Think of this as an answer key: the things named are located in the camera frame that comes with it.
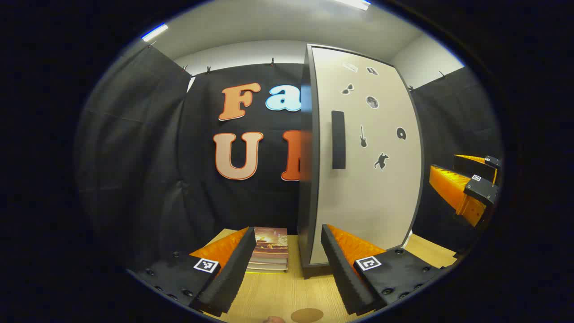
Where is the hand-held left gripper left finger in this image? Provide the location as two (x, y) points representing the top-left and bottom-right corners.
(128, 227), (257, 317)

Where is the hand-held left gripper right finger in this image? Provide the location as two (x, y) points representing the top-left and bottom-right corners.
(321, 224), (443, 316)

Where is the round brown coaster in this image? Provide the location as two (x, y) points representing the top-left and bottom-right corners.
(291, 308), (324, 323)

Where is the grey cabinet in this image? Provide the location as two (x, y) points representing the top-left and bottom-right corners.
(297, 43), (426, 279)

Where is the black cabinet door handle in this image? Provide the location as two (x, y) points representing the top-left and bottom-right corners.
(331, 110), (347, 170)

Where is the stack of books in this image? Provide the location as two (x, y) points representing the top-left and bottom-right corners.
(247, 227), (289, 273)

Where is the black backdrop cloth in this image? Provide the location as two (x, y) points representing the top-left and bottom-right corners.
(76, 43), (503, 270)

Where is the ceiling panel light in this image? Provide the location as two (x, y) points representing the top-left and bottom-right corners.
(334, 0), (372, 11)

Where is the ceiling strip light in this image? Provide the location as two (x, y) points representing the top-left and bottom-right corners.
(142, 23), (169, 43)

